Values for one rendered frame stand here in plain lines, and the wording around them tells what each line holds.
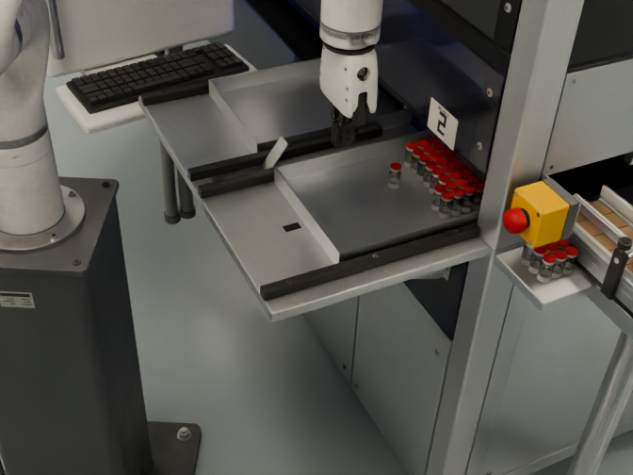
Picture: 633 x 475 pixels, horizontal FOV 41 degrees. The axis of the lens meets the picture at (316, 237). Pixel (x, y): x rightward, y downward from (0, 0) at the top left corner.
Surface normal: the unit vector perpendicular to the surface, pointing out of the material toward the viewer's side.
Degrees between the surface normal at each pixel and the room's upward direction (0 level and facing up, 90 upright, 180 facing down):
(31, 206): 90
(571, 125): 90
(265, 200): 0
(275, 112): 0
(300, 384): 0
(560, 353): 90
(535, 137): 90
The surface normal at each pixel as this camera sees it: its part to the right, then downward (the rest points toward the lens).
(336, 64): -0.87, 0.29
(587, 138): 0.44, 0.59
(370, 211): 0.04, -0.77
